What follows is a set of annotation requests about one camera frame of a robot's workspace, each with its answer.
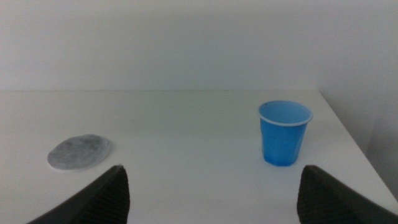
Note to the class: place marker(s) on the blue plastic cup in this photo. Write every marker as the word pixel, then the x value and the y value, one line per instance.
pixel 282 140

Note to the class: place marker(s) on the round grey cup mat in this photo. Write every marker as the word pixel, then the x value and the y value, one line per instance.
pixel 77 152

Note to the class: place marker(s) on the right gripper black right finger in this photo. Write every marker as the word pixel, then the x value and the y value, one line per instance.
pixel 323 199

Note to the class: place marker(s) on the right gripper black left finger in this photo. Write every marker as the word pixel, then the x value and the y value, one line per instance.
pixel 105 199

